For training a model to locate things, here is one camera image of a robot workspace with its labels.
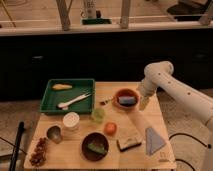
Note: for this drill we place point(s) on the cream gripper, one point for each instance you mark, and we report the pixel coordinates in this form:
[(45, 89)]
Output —
[(143, 102)]

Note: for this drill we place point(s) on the blue sponge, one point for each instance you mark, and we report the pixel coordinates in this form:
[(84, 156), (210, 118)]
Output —
[(127, 100)]

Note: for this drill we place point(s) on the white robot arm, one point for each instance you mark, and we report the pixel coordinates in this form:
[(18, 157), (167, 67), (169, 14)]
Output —
[(159, 74)]

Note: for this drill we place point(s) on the orange bowl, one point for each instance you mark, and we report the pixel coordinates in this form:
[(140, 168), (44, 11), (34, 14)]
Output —
[(125, 92)]

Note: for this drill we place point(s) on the orange tomato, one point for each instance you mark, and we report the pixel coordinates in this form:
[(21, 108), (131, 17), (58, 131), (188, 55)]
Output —
[(110, 128)]

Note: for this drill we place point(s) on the blue folded cloth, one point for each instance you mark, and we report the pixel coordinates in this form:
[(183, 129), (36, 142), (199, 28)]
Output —
[(154, 142)]

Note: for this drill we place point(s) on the brown scrub block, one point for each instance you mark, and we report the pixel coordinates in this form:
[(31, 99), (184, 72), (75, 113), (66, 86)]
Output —
[(128, 142)]

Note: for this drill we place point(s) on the green cup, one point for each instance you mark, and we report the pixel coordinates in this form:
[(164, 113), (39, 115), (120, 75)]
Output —
[(98, 115)]

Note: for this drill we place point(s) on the green pepper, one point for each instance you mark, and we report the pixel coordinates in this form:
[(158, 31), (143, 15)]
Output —
[(97, 148)]

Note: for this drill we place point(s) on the green tray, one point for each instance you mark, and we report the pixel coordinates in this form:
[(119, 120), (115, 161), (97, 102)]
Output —
[(51, 97)]

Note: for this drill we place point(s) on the dark brown bowl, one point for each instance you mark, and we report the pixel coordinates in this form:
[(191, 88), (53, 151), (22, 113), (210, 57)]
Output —
[(97, 138)]

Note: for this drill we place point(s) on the metal cup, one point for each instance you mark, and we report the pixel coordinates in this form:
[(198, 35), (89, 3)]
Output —
[(54, 134)]

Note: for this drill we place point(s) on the brown grape bunch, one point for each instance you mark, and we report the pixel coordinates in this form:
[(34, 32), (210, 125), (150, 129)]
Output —
[(38, 157)]

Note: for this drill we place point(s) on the black stand pole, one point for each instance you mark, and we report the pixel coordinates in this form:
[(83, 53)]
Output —
[(16, 147)]

